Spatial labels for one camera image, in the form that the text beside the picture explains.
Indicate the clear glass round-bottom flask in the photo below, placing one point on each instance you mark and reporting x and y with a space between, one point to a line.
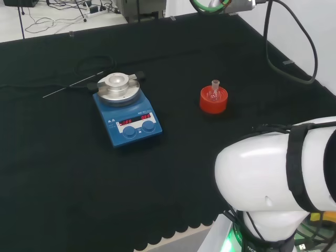
214 90

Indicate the red ribbed flask stand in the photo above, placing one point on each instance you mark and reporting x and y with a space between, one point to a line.
210 106

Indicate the blue-base heater with steel plate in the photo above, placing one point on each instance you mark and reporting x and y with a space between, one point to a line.
123 123

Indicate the black bench cloth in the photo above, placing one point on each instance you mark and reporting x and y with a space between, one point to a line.
157 189

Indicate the thin metal probe rod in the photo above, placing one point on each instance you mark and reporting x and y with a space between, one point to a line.
71 85

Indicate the grey equipment cabinet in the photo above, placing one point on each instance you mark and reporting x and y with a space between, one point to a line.
141 9

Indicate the white power strip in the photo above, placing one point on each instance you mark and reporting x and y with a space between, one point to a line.
98 12

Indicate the black tripod leg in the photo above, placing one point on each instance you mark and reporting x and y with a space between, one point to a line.
82 11

